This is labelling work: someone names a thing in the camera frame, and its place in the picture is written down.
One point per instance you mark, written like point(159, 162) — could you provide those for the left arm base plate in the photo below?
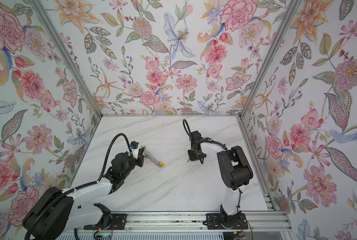
point(111, 222)

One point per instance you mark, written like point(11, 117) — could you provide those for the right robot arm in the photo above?
point(234, 167)

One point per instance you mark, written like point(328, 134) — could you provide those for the metal keyring disc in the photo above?
point(147, 154)

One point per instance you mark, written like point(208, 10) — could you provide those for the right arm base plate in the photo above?
point(221, 221)

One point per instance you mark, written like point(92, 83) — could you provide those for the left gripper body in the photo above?
point(140, 157)

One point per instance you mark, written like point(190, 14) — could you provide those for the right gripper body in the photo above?
point(193, 154)

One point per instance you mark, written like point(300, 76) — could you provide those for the aluminium front rail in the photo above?
point(263, 225)

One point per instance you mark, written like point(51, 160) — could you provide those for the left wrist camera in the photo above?
point(134, 147)

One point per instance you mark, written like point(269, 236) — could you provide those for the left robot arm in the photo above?
point(58, 211)

